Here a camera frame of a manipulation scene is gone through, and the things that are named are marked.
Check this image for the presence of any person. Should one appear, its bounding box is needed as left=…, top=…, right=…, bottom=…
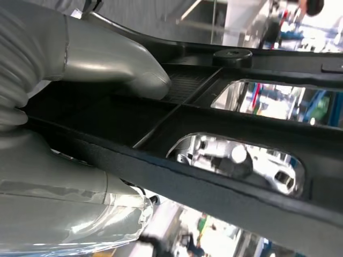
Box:
left=299, top=0, right=325, bottom=17

